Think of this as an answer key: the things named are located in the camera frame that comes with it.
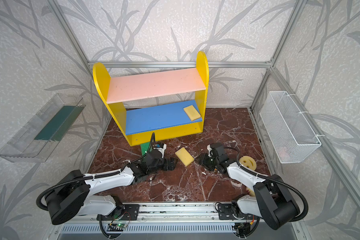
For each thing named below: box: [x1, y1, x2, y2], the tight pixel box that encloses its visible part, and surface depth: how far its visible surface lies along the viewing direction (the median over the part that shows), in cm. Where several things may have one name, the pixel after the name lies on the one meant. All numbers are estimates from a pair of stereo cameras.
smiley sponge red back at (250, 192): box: [245, 187, 256, 197], surface depth 80 cm
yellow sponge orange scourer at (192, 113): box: [183, 105, 201, 122], surface depth 98 cm
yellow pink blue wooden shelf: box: [155, 51, 210, 142], surface depth 88 cm
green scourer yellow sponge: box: [140, 142, 153, 156], surface depth 98 cm
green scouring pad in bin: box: [34, 105, 86, 142], surface depth 68 cm
